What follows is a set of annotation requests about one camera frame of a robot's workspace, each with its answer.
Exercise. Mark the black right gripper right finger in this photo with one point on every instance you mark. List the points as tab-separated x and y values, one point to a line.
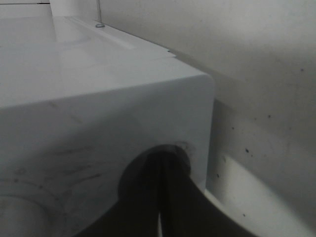
185	211

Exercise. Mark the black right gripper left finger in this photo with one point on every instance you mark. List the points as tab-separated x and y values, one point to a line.
136	212

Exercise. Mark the white microwave oven body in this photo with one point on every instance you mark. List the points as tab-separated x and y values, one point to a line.
79	103

